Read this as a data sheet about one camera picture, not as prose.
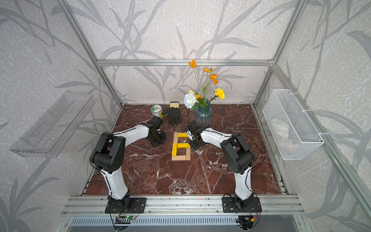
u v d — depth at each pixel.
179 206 0.75
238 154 0.51
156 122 0.81
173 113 1.16
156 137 0.83
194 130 0.77
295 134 0.60
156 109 1.07
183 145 0.95
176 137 0.99
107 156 0.50
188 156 0.91
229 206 0.73
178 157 0.90
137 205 0.73
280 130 0.77
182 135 1.04
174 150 0.94
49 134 0.67
